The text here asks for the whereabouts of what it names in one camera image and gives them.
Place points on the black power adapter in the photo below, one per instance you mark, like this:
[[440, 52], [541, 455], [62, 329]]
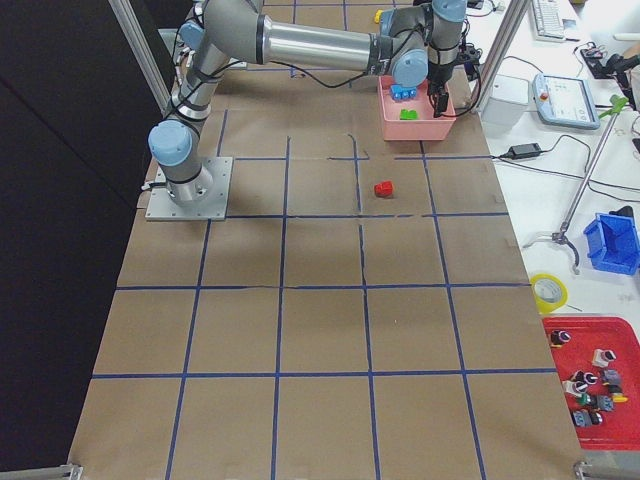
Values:
[[524, 151]]

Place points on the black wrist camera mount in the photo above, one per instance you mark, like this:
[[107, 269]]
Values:
[[469, 55]]

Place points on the red parts tray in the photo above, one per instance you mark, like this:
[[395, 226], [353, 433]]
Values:
[[597, 361]]

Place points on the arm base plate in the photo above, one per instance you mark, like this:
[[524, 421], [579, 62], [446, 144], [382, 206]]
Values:
[[204, 198]]

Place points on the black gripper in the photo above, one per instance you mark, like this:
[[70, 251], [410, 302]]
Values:
[[439, 75]]

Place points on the blue storage bin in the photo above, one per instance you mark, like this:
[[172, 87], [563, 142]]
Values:
[[613, 244]]

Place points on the white keyboard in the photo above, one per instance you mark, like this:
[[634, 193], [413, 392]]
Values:
[[547, 22]]

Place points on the green toy block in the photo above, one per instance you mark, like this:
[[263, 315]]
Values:
[[408, 115]]

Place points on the red toy block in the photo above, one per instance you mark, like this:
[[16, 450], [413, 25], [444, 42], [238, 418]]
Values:
[[384, 189]]

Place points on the blue toy block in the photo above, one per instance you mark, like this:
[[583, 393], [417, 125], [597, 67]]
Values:
[[399, 93]]

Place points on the reach grabber tool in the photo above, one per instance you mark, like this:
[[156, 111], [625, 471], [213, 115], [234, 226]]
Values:
[[559, 236]]

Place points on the yellow tape roll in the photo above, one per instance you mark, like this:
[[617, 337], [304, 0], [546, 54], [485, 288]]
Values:
[[549, 292]]

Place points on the pink plastic box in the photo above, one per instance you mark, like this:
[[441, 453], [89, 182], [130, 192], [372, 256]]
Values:
[[427, 127]]

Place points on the aluminium frame post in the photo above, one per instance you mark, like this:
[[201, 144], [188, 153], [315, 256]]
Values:
[[502, 40]]

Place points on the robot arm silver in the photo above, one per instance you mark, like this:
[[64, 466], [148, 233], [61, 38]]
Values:
[[417, 44]]

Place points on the teach pendant tablet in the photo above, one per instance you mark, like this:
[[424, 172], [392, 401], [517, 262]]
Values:
[[565, 102]]

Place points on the white square device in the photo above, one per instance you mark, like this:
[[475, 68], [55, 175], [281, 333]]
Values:
[[507, 102]]

